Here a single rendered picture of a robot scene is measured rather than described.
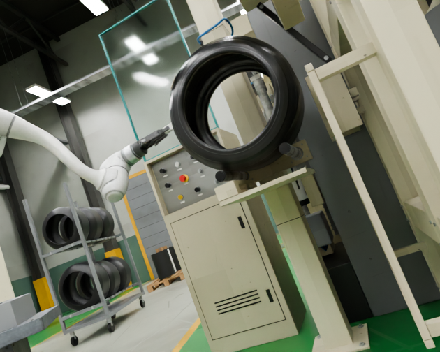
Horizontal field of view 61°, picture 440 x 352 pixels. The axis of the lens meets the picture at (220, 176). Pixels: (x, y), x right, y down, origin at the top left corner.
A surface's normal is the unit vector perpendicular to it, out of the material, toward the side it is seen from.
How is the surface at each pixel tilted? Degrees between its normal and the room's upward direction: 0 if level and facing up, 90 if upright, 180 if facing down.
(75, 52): 90
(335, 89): 90
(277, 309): 90
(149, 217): 90
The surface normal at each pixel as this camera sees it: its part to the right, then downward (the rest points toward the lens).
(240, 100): -0.33, 0.00
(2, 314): 0.29, -0.24
